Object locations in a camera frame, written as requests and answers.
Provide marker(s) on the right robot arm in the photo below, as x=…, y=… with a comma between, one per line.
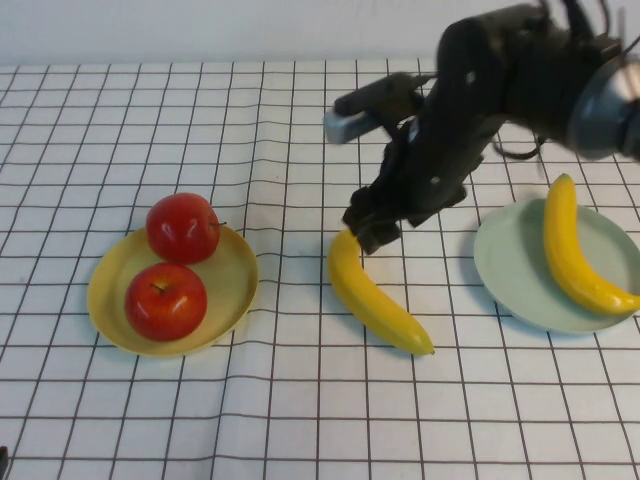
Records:
x=525, y=65

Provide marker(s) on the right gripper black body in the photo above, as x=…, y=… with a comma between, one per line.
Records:
x=435, y=165

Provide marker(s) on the white grid-patterned tablecloth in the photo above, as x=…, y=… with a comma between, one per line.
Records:
x=200, y=125

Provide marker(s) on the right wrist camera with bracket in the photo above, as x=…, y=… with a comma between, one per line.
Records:
x=350, y=127

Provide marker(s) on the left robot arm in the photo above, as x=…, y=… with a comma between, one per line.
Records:
x=2, y=456

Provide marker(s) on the yellow banana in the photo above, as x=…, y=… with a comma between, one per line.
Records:
x=365, y=295
x=565, y=250

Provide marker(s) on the pale blue-green round plate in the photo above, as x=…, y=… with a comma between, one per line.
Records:
x=515, y=270

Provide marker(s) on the red apple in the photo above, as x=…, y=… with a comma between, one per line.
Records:
x=182, y=230
x=165, y=305

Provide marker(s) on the yellow round plate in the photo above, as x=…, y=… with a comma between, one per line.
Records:
x=225, y=280

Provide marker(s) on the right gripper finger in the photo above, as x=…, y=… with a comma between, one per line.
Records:
x=357, y=210
x=380, y=237

